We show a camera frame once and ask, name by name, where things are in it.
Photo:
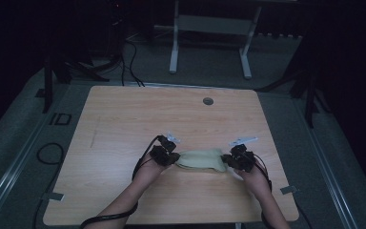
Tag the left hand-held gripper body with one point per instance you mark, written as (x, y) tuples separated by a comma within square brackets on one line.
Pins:
[(160, 154)]

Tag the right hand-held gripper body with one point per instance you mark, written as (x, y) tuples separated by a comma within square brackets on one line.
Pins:
[(244, 159)]

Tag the person's left hand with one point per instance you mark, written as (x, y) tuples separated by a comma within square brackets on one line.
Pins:
[(151, 171)]

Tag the person's right hand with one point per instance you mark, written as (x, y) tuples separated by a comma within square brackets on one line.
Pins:
[(255, 179)]

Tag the grey tape piece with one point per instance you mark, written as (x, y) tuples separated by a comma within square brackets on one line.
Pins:
[(288, 190), (55, 196)]

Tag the grey round table grommet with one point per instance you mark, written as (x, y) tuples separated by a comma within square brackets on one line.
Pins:
[(208, 101)]

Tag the black metal stand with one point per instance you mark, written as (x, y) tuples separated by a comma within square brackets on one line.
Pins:
[(47, 89), (309, 105)]

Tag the metal floor rail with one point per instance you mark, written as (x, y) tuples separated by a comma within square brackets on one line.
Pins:
[(9, 175), (330, 178)]

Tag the white metal table frame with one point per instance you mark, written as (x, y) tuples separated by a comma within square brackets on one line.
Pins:
[(209, 25)]

